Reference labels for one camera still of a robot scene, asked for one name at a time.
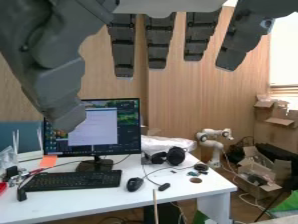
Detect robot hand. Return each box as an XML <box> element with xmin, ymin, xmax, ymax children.
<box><xmin>0</xmin><ymin>0</ymin><xmax>298</xmax><ymax>133</ymax></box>

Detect computer screen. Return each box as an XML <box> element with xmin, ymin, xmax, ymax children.
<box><xmin>41</xmin><ymin>97</ymin><xmax>143</xmax><ymax>173</ymax></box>

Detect white router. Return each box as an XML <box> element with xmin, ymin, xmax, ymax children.
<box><xmin>9</xmin><ymin>129</ymin><xmax>46</xmax><ymax>162</ymax></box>

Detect orange notepad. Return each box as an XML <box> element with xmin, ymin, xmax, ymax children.
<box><xmin>38</xmin><ymin>154</ymin><xmax>60</xmax><ymax>169</ymax></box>

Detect black keyboard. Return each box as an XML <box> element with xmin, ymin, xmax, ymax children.
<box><xmin>18</xmin><ymin>169</ymin><xmax>124</xmax><ymax>193</ymax></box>

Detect black headphones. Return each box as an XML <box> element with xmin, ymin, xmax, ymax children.
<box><xmin>142</xmin><ymin>145</ymin><xmax>189</xmax><ymax>167</ymax></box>

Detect black mouse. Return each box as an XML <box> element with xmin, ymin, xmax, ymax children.
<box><xmin>125</xmin><ymin>176</ymin><xmax>146</xmax><ymax>193</ymax></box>

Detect white desk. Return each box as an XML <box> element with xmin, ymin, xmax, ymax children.
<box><xmin>0</xmin><ymin>150</ymin><xmax>239</xmax><ymax>224</ymax></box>

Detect small white jointed device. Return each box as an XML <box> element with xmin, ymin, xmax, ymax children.
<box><xmin>194</xmin><ymin>127</ymin><xmax>235</xmax><ymax>169</ymax></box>

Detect thin stick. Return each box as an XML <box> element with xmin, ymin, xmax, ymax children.
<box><xmin>151</xmin><ymin>188</ymin><xmax>161</xmax><ymax>224</ymax></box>

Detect open cardboard box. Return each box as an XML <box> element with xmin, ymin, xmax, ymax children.
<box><xmin>235</xmin><ymin>145</ymin><xmax>294</xmax><ymax>201</ymax></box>

